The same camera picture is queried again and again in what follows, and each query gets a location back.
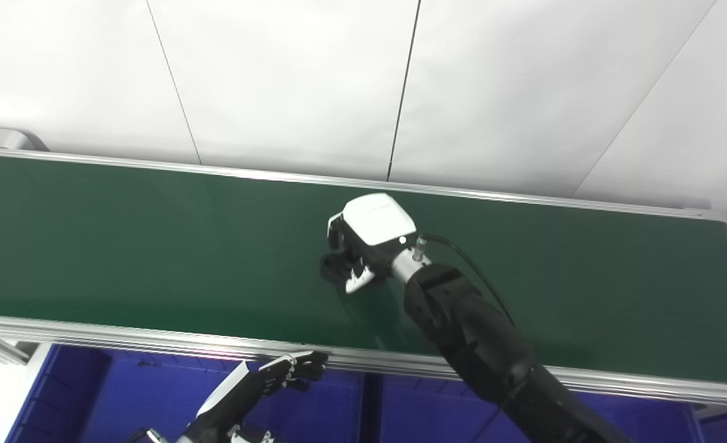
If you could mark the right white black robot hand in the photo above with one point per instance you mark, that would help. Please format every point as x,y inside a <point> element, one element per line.
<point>376,221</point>

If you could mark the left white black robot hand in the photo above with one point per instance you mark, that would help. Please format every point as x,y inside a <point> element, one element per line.
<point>234,400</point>

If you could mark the black flanged metal part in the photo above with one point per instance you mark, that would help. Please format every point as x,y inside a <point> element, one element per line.
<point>333,267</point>

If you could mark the green conveyor belt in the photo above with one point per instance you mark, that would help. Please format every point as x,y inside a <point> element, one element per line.
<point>154,341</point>
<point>154,246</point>

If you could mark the aluminium conveyor support leg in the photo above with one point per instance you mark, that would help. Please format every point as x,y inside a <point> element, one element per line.
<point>0,351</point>

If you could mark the grey conveyor end cover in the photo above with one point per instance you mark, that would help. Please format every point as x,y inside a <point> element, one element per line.
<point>0,138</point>

